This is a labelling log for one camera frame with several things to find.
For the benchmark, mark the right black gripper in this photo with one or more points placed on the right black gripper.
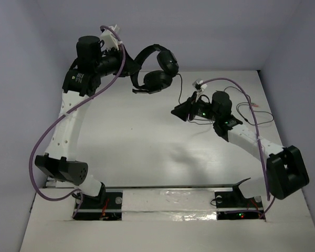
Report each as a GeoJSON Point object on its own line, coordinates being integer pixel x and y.
{"type": "Point", "coordinates": [182, 111]}

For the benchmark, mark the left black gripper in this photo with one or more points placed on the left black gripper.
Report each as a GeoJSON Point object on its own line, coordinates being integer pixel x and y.
{"type": "Point", "coordinates": [123, 61]}

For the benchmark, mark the black headphones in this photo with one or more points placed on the black headphones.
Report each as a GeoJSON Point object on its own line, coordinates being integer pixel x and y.
{"type": "Point", "coordinates": [155, 81]}

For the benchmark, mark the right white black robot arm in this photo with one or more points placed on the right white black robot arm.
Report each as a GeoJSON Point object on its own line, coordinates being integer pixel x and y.
{"type": "Point", "coordinates": [283, 167]}

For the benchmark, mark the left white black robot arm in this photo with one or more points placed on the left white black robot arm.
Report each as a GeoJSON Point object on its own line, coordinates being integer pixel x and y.
{"type": "Point", "coordinates": [55, 153]}

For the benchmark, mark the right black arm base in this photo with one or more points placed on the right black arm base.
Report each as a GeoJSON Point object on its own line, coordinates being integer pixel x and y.
{"type": "Point", "coordinates": [233, 206]}

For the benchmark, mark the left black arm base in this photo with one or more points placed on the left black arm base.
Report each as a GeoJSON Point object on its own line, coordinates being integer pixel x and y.
{"type": "Point", "coordinates": [109, 210]}

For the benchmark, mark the silver tape covered panel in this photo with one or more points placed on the silver tape covered panel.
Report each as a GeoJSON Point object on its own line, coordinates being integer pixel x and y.
{"type": "Point", "coordinates": [168, 205]}

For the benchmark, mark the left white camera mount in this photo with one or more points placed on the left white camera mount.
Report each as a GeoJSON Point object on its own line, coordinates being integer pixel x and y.
{"type": "Point", "coordinates": [108, 40]}

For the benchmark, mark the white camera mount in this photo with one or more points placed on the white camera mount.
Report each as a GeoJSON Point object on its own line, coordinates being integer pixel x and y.
{"type": "Point", "coordinates": [108, 40]}
{"type": "Point", "coordinates": [199, 86]}

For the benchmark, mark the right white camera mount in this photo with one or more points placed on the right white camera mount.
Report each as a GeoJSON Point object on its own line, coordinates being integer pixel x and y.
{"type": "Point", "coordinates": [199, 86]}

